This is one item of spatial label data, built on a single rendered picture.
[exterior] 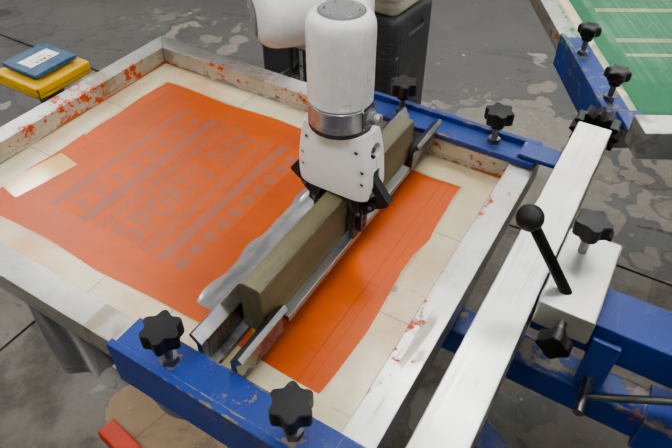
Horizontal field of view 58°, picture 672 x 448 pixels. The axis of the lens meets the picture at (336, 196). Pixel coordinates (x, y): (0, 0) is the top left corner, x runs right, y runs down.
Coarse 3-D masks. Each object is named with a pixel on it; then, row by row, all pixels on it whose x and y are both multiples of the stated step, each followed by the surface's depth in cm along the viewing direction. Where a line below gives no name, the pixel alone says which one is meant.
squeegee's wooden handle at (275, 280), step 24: (408, 120) 89; (384, 144) 84; (408, 144) 90; (384, 168) 85; (312, 216) 73; (336, 216) 75; (288, 240) 70; (312, 240) 72; (336, 240) 78; (264, 264) 67; (288, 264) 68; (312, 264) 74; (240, 288) 66; (264, 288) 65; (288, 288) 70; (264, 312) 67
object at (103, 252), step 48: (96, 144) 102; (0, 192) 92; (48, 192) 92; (96, 240) 85; (240, 240) 85; (144, 288) 78; (192, 288) 78; (336, 288) 78; (384, 288) 78; (288, 336) 73; (336, 336) 73
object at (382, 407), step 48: (144, 48) 119; (192, 48) 119; (96, 96) 110; (288, 96) 109; (0, 144) 96; (480, 240) 80; (48, 288) 74; (432, 288) 74; (96, 336) 69; (432, 336) 69; (384, 384) 64; (384, 432) 60
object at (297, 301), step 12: (408, 168) 90; (396, 180) 88; (372, 216) 83; (348, 240) 79; (336, 252) 78; (324, 264) 76; (312, 276) 75; (324, 276) 75; (300, 288) 73; (312, 288) 73; (300, 300) 72; (288, 312) 71
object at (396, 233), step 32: (160, 96) 113; (192, 96) 113; (96, 128) 105; (128, 128) 105; (256, 128) 105; (288, 128) 105; (288, 192) 92; (416, 192) 92; (448, 192) 92; (384, 224) 87; (416, 224) 87; (384, 256) 83
